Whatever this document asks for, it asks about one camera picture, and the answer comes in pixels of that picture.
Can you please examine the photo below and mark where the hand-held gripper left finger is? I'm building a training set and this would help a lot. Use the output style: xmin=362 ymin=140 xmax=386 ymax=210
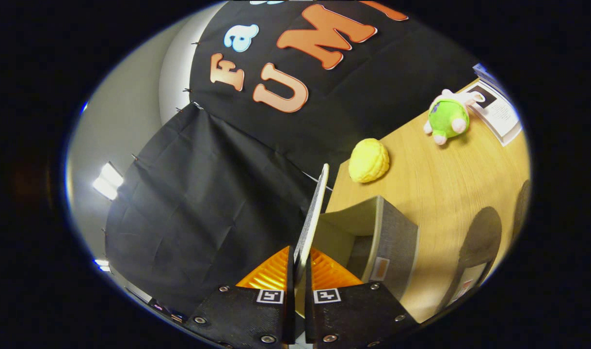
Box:
xmin=183 ymin=245 xmax=296 ymax=349

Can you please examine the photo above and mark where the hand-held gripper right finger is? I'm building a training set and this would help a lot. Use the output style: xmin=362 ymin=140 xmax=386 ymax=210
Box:
xmin=303 ymin=248 xmax=419 ymax=349

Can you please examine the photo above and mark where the grey fabric storage box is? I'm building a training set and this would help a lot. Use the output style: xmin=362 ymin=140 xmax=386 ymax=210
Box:
xmin=315 ymin=195 xmax=419 ymax=316

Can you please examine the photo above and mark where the brown fuzzy slipper shoe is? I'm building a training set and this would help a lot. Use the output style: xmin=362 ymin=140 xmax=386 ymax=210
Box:
xmin=512 ymin=179 xmax=531 ymax=238
xmin=441 ymin=207 xmax=503 ymax=311

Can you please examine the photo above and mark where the black backdrop cloth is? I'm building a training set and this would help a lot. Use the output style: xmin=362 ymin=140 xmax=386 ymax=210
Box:
xmin=104 ymin=0 xmax=480 ymax=316

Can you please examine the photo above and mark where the yellow bread-shaped toy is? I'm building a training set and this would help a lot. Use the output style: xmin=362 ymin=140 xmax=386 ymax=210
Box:
xmin=349 ymin=138 xmax=390 ymax=184

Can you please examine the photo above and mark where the green and pink plush toy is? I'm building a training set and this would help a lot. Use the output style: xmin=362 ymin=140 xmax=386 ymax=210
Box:
xmin=423 ymin=89 xmax=485 ymax=145

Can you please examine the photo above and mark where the row of black cloth clips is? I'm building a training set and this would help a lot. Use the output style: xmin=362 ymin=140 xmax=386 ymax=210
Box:
xmin=101 ymin=41 xmax=201 ymax=236

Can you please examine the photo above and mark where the white book with dark photo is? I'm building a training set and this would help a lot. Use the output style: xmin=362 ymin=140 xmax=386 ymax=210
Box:
xmin=463 ymin=80 xmax=523 ymax=147

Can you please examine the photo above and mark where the blue cover book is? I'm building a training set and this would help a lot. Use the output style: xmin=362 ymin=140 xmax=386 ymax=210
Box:
xmin=472 ymin=63 xmax=504 ymax=93

